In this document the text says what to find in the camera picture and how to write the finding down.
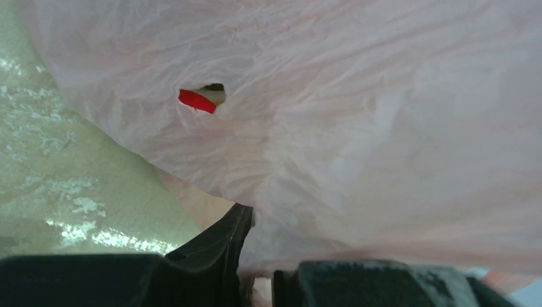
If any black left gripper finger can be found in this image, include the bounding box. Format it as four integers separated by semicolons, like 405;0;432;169
165;203;253;306

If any pink plastic bag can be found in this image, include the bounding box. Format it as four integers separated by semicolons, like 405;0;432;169
19;1;541;306

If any red fake apple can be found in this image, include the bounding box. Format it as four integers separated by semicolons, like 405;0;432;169
178;90;217;114

